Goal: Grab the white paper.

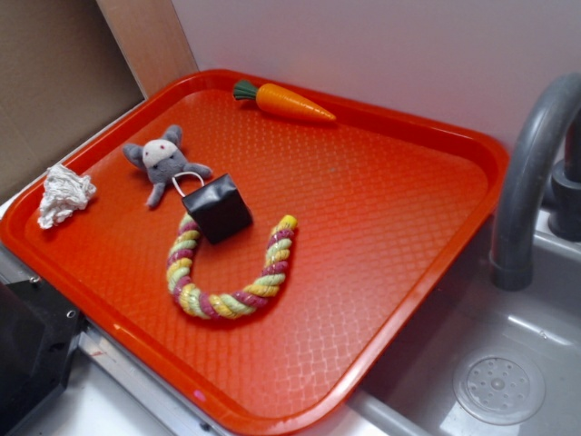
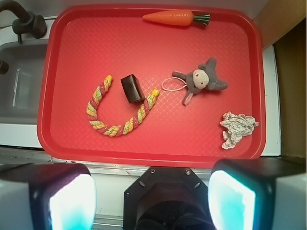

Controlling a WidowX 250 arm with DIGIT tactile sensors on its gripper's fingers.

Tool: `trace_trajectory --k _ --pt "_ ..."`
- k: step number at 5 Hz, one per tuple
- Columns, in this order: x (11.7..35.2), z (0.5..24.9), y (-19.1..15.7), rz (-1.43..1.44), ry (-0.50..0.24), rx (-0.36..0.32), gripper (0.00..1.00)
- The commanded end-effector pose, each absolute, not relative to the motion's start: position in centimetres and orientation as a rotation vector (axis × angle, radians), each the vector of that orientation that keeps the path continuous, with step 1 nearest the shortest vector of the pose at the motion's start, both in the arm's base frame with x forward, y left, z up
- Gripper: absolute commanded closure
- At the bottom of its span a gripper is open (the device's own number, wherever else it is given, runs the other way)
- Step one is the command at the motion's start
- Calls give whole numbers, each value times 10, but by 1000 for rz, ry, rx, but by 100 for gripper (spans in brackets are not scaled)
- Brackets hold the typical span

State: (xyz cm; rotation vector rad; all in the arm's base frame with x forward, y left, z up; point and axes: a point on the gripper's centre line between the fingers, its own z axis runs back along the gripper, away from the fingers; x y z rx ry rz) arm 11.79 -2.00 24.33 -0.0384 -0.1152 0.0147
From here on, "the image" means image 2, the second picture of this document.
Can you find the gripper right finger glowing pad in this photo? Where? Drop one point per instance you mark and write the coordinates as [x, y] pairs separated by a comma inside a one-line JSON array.
[[260, 194]]

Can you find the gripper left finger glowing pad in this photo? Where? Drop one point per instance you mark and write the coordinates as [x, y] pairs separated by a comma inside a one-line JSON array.
[[46, 197]]

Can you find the crumpled white paper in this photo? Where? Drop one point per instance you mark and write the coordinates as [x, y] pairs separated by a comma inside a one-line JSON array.
[[236, 127]]

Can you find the grey sink basin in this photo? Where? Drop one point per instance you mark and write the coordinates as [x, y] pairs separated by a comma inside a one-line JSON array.
[[20, 86]]

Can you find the grey plush animal toy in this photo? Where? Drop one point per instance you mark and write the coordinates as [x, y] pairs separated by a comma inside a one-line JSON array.
[[204, 77]]

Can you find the red plastic tray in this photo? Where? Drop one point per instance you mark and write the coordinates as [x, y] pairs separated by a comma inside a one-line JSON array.
[[88, 43]]

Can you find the dark brown block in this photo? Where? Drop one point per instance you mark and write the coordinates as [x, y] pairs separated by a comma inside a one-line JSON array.
[[132, 89]]

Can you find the dark metal faucet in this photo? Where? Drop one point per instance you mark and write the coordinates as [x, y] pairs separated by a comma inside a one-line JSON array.
[[26, 23]]

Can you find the orange toy carrot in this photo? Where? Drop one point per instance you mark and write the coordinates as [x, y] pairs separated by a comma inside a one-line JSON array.
[[177, 17]]

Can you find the multicoloured rope toy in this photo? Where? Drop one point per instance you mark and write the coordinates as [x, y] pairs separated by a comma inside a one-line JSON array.
[[129, 125]]

